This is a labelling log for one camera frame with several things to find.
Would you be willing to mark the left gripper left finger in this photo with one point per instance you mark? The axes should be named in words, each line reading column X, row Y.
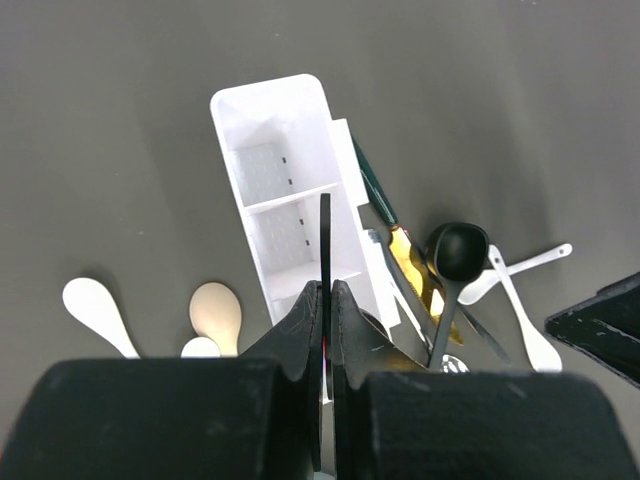
column 255, row 416

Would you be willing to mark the small silver spoon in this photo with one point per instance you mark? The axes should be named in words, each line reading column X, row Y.
column 453, row 365

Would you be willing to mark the small white spoon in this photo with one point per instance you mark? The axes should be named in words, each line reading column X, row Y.
column 91, row 304

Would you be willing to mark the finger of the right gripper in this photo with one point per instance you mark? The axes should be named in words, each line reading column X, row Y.
column 605, row 328

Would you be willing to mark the white compartment utensil container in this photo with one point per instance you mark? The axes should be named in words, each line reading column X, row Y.
column 282, row 150

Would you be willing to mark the black ladle spoon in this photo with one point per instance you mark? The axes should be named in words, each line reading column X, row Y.
column 456, row 254

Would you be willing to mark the white spoon vertical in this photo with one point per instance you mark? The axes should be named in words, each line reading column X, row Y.
column 542, row 355

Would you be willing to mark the thin black utensil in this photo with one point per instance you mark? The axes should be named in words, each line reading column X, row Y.
column 325, row 263

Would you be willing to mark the white spoon horizontal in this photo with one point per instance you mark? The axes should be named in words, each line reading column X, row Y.
column 475, row 291

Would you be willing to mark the beige wooden spoon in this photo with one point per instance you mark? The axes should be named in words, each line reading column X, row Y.
column 215, row 313

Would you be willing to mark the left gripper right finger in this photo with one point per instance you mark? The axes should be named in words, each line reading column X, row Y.
column 395, row 420

